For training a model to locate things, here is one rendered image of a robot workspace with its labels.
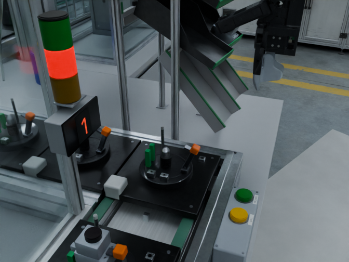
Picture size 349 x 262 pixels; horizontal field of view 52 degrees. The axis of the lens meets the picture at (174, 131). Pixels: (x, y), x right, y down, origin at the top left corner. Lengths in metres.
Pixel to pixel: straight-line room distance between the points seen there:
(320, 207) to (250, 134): 0.39
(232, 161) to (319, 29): 4.00
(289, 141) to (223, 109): 1.81
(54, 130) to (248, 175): 0.65
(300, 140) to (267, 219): 2.01
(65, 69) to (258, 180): 0.69
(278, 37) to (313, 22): 4.16
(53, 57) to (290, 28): 0.44
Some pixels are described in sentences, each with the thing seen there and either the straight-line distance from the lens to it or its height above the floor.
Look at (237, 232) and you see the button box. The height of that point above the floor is 0.96.
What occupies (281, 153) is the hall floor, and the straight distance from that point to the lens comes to 2.79.
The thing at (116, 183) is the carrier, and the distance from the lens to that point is 0.90.
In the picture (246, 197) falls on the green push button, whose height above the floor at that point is 0.97.
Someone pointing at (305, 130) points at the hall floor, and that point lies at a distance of 3.13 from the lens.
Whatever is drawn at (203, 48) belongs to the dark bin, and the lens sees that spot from 1.06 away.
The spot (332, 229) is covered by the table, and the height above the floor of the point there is 0.86.
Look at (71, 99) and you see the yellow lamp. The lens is 0.68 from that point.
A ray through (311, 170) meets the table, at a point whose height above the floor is 0.86.
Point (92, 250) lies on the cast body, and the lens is 0.65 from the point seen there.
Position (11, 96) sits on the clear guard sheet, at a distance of 0.64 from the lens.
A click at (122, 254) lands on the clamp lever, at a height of 1.07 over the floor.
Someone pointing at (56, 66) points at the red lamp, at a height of 1.33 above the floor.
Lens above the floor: 1.57
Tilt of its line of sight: 32 degrees down
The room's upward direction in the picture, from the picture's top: straight up
